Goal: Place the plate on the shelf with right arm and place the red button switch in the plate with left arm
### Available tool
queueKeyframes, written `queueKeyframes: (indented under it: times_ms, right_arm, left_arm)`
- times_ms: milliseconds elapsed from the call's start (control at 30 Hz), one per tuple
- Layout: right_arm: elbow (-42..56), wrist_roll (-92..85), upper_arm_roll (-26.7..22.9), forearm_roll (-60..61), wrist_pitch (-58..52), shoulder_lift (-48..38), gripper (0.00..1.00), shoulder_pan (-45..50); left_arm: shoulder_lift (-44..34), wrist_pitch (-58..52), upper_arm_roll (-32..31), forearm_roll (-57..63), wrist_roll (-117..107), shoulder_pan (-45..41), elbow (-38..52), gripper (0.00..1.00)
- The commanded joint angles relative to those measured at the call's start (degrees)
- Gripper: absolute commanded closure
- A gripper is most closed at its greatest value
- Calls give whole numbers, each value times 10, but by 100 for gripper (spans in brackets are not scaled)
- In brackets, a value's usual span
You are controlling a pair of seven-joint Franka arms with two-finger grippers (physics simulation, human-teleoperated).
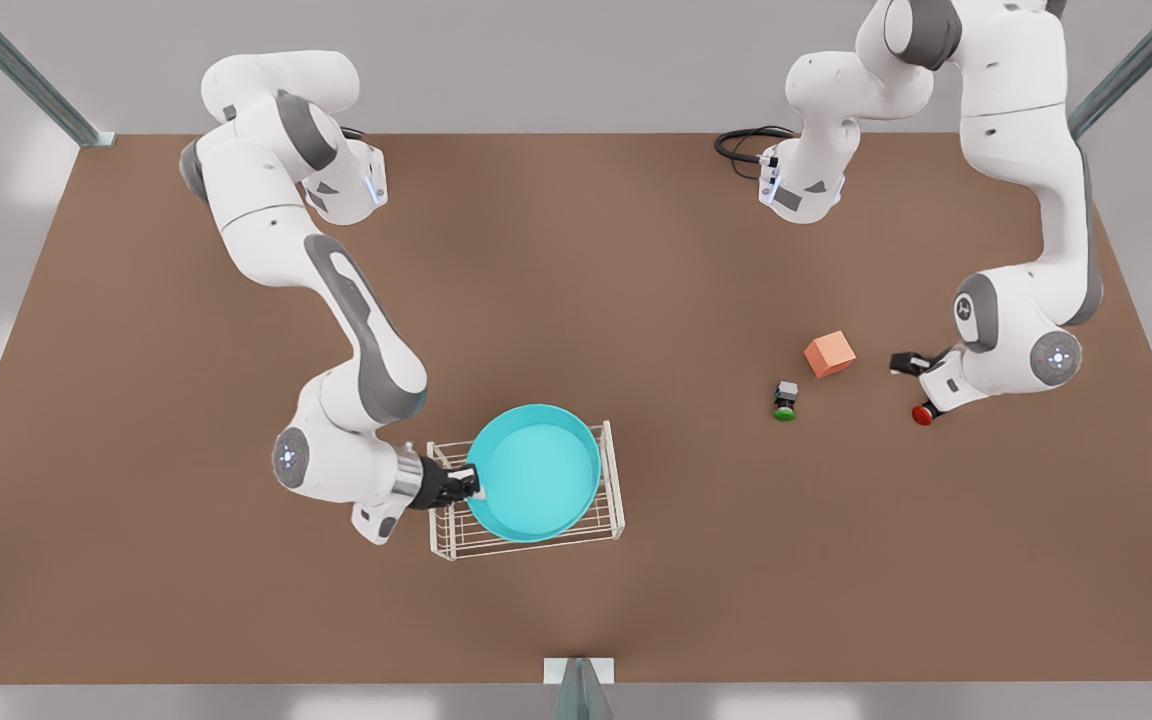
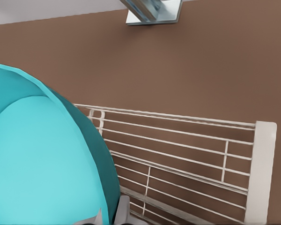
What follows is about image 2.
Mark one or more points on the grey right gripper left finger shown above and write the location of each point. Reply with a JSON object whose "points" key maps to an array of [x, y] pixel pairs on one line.
{"points": [[97, 218]]}

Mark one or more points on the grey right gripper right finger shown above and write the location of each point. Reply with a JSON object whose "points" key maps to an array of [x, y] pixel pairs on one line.
{"points": [[123, 211]]}

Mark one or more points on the turquoise plate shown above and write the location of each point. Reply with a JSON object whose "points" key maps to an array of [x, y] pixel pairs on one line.
{"points": [[37, 150]]}

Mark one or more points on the silver frame post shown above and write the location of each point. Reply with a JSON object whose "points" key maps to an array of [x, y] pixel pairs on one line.
{"points": [[152, 12]]}

